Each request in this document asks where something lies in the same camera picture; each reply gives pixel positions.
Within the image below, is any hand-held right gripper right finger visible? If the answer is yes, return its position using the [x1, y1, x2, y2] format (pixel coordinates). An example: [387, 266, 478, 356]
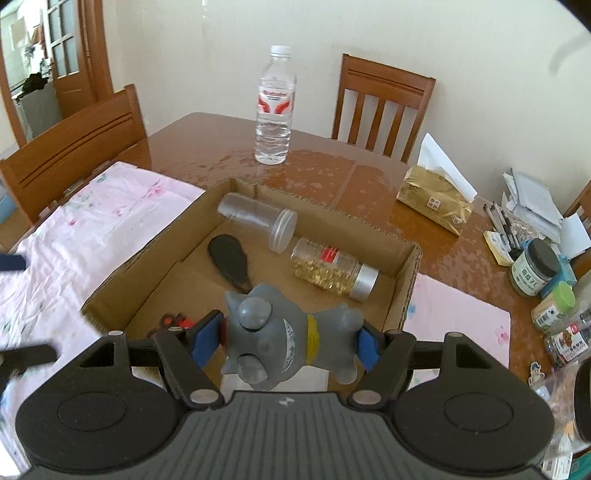
[347, 322, 511, 409]

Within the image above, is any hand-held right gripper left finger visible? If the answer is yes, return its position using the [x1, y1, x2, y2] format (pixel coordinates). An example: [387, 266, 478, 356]
[78, 310, 224, 409]

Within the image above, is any red toy car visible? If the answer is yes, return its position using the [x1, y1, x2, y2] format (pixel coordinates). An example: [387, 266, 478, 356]
[147, 313, 197, 340]

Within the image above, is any grey toy figure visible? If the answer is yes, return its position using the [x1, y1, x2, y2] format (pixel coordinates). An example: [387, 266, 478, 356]
[221, 284, 365, 393]

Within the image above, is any black oval brush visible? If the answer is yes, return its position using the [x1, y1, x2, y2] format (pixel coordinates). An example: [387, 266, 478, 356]
[208, 234, 252, 292]

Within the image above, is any yellow capsule bottle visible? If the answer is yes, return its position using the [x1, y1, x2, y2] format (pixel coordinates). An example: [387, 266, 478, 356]
[290, 237, 379, 303]

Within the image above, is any clear plastic container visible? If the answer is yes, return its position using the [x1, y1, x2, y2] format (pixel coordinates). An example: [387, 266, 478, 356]
[217, 193, 298, 254]

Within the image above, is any cardboard box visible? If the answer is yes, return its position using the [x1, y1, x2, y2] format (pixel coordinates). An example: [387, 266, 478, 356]
[81, 178, 423, 393]

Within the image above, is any floral pink cloth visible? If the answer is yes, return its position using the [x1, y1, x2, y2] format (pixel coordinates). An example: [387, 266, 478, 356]
[0, 161, 511, 467]

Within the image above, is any wooden chair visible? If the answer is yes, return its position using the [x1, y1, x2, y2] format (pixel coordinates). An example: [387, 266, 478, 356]
[330, 53, 437, 163]
[563, 180, 591, 219]
[0, 84, 151, 232]

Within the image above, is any gold tissue pack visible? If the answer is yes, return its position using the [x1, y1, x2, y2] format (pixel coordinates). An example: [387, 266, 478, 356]
[396, 133, 478, 237]

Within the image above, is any dark cloth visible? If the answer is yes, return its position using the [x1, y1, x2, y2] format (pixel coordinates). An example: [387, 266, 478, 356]
[21, 71, 49, 94]

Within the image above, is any glass jar dark lid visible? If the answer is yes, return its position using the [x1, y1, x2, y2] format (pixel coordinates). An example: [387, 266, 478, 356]
[509, 239, 561, 298]

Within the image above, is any green lid spice bottle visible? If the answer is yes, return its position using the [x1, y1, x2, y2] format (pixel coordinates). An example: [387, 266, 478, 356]
[531, 281, 577, 334]

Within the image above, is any red label spice bottle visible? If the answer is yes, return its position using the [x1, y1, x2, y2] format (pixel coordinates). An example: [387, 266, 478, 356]
[545, 307, 591, 370]

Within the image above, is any large clear jar black lid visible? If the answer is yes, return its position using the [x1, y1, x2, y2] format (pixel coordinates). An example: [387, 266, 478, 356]
[545, 357, 591, 462]

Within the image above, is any wooden door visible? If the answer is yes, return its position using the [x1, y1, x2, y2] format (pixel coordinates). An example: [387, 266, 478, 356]
[0, 0, 114, 148]

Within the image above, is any stack of white papers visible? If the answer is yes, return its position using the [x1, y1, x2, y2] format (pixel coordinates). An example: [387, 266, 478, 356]
[503, 168, 566, 232]

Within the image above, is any clear water bottle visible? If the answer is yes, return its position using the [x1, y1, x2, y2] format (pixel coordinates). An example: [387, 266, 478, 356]
[254, 45, 297, 165]

